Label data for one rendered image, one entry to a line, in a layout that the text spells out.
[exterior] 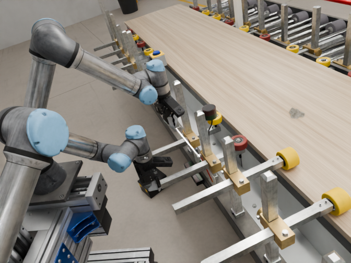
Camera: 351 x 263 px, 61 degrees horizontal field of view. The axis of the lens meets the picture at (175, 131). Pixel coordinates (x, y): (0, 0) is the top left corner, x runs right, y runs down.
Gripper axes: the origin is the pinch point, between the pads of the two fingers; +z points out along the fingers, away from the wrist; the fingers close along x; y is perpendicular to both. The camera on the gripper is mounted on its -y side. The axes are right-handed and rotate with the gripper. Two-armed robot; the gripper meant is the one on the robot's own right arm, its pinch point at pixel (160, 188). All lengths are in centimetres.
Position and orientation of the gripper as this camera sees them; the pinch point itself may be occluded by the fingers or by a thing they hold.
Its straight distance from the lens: 139.9
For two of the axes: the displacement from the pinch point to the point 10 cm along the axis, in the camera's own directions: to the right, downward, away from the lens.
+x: 3.5, 5.0, -7.9
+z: 2.1, 7.9, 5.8
